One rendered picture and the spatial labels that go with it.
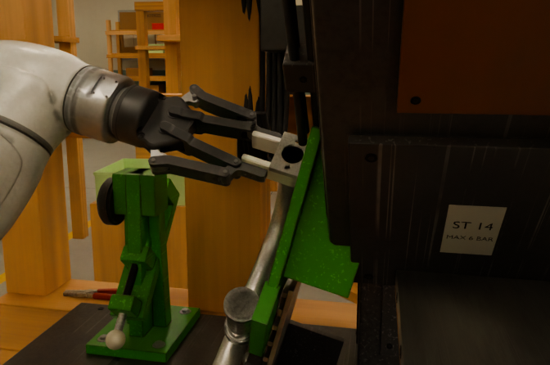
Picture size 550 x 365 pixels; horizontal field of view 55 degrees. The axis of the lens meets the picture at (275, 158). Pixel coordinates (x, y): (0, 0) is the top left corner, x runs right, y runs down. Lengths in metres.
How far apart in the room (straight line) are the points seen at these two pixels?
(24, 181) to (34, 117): 0.08
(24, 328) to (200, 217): 0.36
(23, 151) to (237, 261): 0.44
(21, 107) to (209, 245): 0.43
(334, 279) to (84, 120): 0.35
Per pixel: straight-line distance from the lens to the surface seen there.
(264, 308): 0.53
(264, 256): 0.70
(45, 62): 0.71
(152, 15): 11.23
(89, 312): 1.02
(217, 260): 0.97
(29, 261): 1.15
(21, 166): 0.68
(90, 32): 11.76
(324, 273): 0.54
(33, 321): 1.07
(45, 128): 0.70
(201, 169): 0.62
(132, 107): 0.65
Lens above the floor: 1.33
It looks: 10 degrees down
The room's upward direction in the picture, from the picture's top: straight up
